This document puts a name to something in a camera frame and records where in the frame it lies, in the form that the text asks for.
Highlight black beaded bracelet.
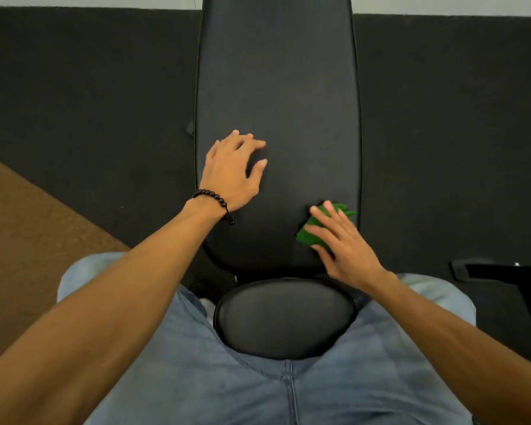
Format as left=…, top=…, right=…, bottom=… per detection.
left=191, top=189, right=235, bottom=225

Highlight person's right forearm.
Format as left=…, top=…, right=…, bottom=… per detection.
left=366, top=270, right=531, bottom=425

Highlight blue denim jeans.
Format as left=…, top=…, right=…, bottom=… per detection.
left=56, top=252, right=477, bottom=425

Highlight person's left hand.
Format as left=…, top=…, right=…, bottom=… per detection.
left=198, top=130, right=269, bottom=213

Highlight green cleaning cloth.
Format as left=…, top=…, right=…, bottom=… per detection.
left=296, top=202, right=358, bottom=251

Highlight person's left forearm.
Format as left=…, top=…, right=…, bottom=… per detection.
left=0, top=197, right=227, bottom=425

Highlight black bench seat pad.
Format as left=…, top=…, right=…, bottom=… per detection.
left=213, top=278, right=357, bottom=360

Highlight black bench back pad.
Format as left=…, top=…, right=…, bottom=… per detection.
left=195, top=0, right=363, bottom=274

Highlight person's right hand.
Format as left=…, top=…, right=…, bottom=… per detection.
left=303, top=200, right=386, bottom=293

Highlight black metal equipment frame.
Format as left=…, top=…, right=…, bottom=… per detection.
left=450, top=257, right=531, bottom=355

